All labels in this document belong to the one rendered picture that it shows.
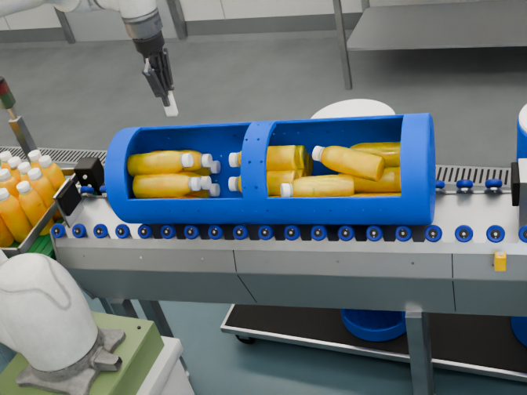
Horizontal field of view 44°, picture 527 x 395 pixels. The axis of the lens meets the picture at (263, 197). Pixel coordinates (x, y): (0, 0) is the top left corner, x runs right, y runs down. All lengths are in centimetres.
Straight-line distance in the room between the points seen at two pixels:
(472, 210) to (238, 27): 390
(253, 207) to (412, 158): 43
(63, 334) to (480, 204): 112
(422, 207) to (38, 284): 89
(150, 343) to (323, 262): 56
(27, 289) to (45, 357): 16
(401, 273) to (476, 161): 189
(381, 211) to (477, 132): 224
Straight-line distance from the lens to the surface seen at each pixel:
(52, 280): 133
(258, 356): 278
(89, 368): 144
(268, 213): 171
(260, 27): 541
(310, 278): 186
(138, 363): 148
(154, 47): 167
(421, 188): 159
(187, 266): 195
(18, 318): 134
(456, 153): 368
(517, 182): 170
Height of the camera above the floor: 211
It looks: 36 degrees down
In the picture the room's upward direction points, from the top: 15 degrees counter-clockwise
